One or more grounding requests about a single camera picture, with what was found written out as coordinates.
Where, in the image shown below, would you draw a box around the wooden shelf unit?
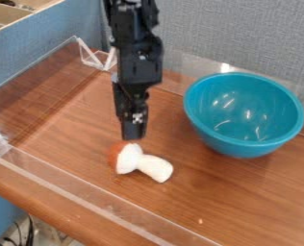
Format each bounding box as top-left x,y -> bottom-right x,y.
0,0 -> 64,30

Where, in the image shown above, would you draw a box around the clear acrylic barrier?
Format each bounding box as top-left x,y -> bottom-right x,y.
0,134 -> 221,246
115,34 -> 304,139

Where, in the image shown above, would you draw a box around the brown and white toy mushroom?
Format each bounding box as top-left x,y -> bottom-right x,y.
108,142 -> 174,183

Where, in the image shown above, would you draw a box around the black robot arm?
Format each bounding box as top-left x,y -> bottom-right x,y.
103,0 -> 163,140

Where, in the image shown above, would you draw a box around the clear acrylic corner bracket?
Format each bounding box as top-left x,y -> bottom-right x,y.
76,37 -> 118,72

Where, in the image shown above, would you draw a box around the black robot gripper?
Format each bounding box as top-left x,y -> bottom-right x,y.
112,41 -> 163,140

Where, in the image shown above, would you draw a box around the clear acrylic front barrier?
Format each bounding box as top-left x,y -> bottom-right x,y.
0,134 -> 221,246

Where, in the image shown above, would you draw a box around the blue plastic bowl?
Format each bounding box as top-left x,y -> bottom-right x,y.
183,72 -> 304,159

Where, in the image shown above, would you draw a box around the black cables under table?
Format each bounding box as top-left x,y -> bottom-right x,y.
0,214 -> 36,246

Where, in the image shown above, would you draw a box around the clear acrylic back barrier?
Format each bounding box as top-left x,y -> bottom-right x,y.
115,34 -> 304,139

